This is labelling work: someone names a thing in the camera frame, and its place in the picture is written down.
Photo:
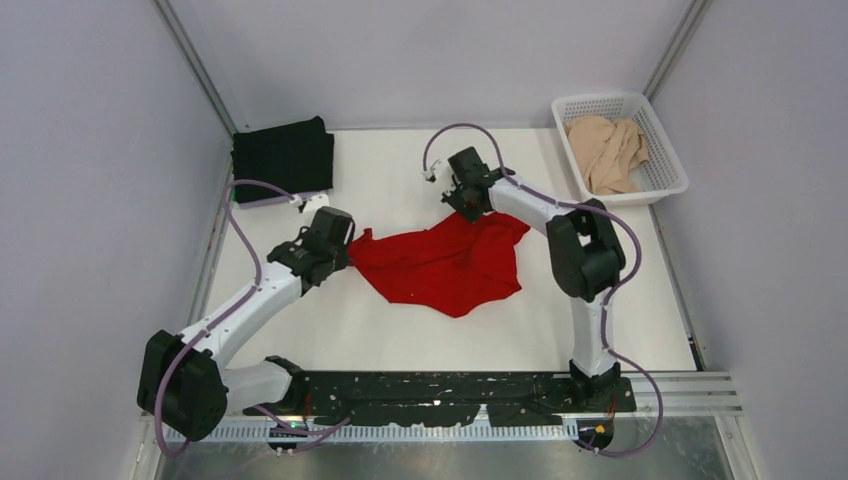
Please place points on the beige t-shirt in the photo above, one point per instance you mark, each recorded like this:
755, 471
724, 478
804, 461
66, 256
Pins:
606, 152

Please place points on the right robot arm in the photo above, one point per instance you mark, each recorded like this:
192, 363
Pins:
585, 255

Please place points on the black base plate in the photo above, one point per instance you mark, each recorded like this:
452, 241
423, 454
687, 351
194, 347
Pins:
445, 399

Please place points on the aluminium frame rail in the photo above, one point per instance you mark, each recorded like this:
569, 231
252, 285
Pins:
676, 393

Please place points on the folded black t-shirt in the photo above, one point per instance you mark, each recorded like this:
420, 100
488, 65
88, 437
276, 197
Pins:
297, 157

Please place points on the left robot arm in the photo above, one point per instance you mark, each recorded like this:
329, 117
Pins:
186, 382

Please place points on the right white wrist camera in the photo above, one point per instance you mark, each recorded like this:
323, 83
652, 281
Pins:
436, 170

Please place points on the white slotted cable duct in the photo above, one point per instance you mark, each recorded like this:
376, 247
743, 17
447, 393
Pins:
478, 431

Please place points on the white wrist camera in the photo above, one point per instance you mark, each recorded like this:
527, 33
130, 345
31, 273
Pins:
436, 170
311, 201

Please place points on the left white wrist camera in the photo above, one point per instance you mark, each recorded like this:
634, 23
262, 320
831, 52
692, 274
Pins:
311, 201

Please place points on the red t-shirt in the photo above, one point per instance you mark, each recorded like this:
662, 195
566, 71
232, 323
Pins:
452, 267

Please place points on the white plastic basket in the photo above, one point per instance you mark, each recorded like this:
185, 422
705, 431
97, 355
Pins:
660, 176

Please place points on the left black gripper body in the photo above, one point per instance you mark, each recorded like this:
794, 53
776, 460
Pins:
339, 259

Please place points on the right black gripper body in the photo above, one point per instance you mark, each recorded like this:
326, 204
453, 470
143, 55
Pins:
456, 195

